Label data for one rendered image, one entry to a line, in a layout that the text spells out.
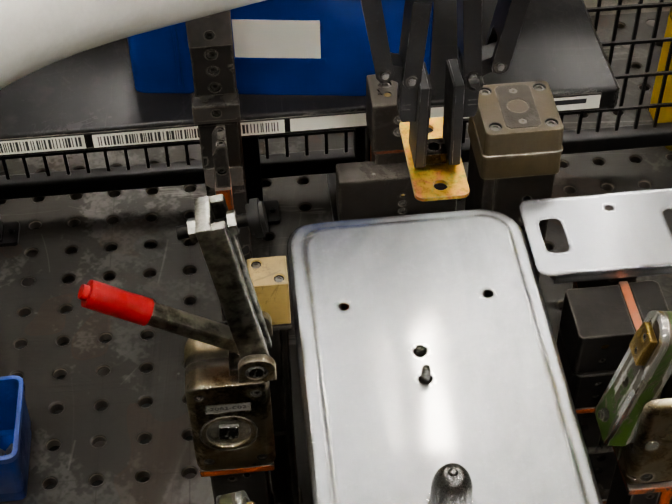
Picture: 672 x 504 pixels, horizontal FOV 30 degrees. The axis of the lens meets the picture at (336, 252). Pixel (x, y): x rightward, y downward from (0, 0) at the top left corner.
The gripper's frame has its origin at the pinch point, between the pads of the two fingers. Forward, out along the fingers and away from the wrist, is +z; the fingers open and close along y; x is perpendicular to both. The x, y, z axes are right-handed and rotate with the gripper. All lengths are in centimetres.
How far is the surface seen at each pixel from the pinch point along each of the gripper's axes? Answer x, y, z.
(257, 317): 0.8, -13.2, 20.2
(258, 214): -1.1, -12.6, 7.0
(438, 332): 4.7, 2.4, 28.6
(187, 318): -0.2, -18.6, 18.5
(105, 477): 14, -31, 59
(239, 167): 28.7, -13.7, 29.1
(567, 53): 38, 22, 25
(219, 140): 9.5, -15.0, 9.0
